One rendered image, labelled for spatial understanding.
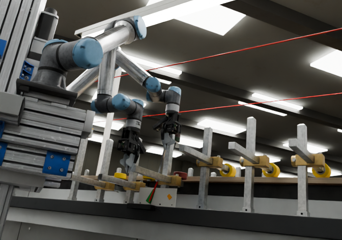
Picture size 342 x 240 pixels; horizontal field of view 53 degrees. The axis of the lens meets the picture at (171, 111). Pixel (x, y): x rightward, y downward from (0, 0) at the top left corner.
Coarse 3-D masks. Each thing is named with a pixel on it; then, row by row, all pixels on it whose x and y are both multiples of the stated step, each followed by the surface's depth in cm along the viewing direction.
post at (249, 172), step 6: (252, 120) 174; (252, 126) 173; (252, 132) 171; (246, 138) 172; (252, 138) 170; (246, 144) 171; (252, 144) 169; (252, 150) 168; (246, 168) 167; (252, 168) 166; (246, 174) 166; (252, 174) 165; (246, 180) 165; (252, 180) 165; (246, 186) 164; (252, 186) 164; (246, 192) 163; (252, 192) 163; (246, 198) 162; (252, 198) 162; (246, 204) 161; (252, 204) 162
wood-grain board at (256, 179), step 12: (96, 180) 251; (144, 180) 222; (192, 180) 201; (216, 180) 192; (228, 180) 188; (240, 180) 184; (264, 180) 177; (276, 180) 174; (288, 180) 170; (312, 180) 164; (324, 180) 161; (336, 180) 158
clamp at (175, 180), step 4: (172, 176) 189; (176, 176) 187; (172, 180) 188; (176, 180) 187; (180, 180) 190; (160, 184) 192; (164, 184) 190; (168, 184) 188; (172, 184) 187; (176, 184) 186; (180, 184) 189
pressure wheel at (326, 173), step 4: (312, 168) 167; (324, 168) 164; (328, 168) 163; (312, 172) 166; (316, 172) 166; (320, 172) 165; (324, 172) 163; (328, 172) 162; (316, 176) 165; (320, 176) 164; (324, 176) 163; (328, 176) 165
